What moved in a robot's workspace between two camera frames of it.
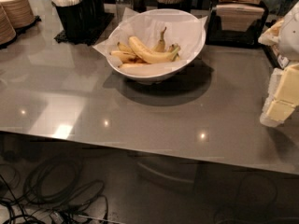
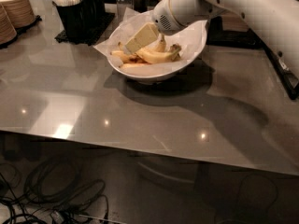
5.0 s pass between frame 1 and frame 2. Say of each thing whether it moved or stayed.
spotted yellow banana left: stayed
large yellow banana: stayed
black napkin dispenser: stayed
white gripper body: moved
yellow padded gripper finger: moved
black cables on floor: stayed
